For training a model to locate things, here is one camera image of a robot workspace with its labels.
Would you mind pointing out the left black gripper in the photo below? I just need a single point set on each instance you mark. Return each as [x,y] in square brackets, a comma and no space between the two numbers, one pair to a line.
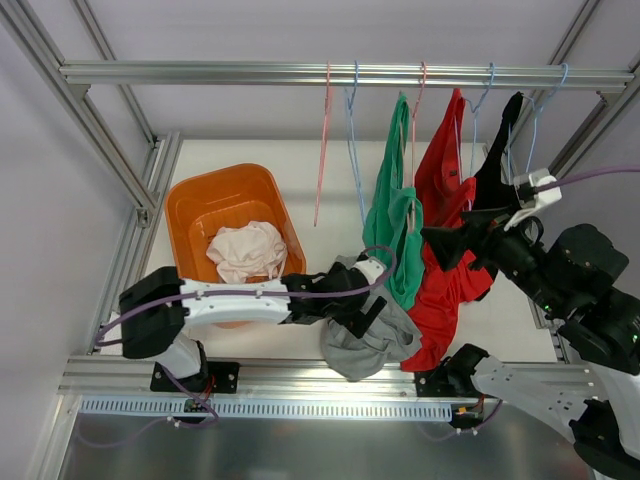
[357,307]

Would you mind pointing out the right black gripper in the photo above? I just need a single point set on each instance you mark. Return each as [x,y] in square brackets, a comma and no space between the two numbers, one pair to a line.
[480,240]

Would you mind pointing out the grey shirt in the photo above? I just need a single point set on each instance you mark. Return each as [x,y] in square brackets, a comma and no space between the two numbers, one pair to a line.
[391,337]

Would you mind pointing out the white tank top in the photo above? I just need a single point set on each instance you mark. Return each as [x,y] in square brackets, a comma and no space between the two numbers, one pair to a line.
[255,250]

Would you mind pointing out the blue hanger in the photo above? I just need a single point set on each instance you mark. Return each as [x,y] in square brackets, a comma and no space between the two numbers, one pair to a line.
[349,104]
[477,105]
[537,107]

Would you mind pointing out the pink wire hanger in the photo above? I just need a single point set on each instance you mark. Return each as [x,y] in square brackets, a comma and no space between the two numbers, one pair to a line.
[324,141]

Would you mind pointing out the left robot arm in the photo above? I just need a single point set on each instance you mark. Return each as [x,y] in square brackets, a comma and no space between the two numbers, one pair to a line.
[157,309]

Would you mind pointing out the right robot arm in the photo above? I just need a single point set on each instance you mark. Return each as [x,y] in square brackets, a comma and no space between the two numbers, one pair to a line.
[573,282]

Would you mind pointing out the blue hanger under red shirt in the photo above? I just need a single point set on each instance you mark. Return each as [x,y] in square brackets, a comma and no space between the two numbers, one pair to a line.
[477,105]

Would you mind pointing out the blue hanger under black shirt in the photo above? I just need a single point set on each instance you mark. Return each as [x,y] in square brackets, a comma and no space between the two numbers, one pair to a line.
[537,107]

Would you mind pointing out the red shirt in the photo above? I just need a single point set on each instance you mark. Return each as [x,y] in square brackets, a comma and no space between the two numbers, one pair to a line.
[444,195]

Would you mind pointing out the black shirt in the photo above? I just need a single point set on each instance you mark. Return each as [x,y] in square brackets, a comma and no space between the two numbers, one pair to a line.
[491,192]

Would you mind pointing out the green shirt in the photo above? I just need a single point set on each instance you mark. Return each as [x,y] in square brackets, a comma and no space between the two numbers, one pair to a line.
[394,221]

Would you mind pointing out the orange plastic basket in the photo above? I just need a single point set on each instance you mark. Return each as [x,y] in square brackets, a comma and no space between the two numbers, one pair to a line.
[198,207]

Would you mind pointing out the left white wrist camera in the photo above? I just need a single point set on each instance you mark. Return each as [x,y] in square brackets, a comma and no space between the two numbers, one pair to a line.
[372,269]

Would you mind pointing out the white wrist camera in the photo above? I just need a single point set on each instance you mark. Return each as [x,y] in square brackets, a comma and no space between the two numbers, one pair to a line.
[372,269]
[535,191]

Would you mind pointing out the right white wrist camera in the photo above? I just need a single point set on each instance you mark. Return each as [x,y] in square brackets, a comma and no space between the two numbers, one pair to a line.
[535,191]

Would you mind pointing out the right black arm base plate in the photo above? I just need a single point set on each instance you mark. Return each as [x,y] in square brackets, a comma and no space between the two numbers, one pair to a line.
[430,384]

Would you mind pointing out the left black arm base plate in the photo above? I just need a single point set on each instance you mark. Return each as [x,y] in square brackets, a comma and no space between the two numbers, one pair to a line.
[217,377]

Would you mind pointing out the aluminium hanging rail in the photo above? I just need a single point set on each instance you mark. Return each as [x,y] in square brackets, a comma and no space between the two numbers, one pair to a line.
[313,75]

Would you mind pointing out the white slotted cable duct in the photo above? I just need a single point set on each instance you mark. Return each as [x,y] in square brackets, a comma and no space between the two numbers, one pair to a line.
[412,411]

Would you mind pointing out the aluminium front frame rail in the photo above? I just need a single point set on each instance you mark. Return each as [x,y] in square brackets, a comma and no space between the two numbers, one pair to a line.
[297,379]

